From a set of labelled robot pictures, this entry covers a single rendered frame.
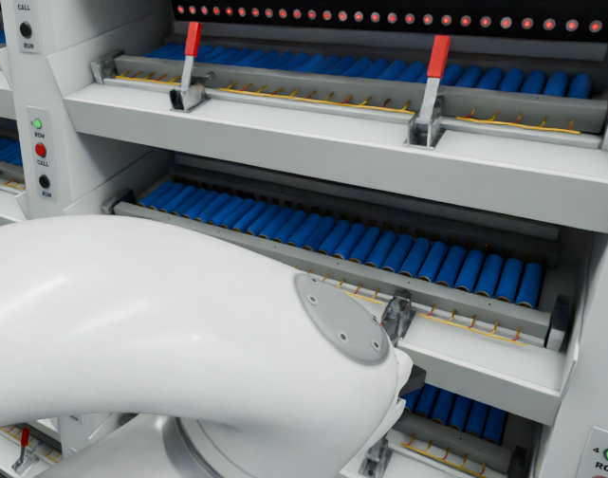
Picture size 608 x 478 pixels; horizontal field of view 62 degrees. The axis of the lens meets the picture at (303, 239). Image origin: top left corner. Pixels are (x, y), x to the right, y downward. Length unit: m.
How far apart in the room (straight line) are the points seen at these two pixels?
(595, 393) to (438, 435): 0.21
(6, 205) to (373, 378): 0.78
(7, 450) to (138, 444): 1.08
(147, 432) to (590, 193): 0.35
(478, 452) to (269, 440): 0.48
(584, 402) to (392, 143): 0.28
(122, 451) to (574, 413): 0.40
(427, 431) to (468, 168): 0.33
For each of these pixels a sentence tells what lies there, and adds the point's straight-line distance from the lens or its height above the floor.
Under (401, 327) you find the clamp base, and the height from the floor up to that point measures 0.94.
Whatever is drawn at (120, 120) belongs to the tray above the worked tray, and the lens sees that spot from 0.64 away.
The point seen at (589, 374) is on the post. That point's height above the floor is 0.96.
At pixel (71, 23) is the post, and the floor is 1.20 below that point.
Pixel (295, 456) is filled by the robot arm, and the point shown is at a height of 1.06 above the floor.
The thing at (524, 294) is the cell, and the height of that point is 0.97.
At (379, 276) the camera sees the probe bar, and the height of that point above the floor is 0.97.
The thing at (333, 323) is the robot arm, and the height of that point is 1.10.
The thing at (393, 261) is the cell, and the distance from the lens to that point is 0.57.
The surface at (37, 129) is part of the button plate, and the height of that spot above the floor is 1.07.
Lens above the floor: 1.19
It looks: 21 degrees down
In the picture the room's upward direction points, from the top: 4 degrees clockwise
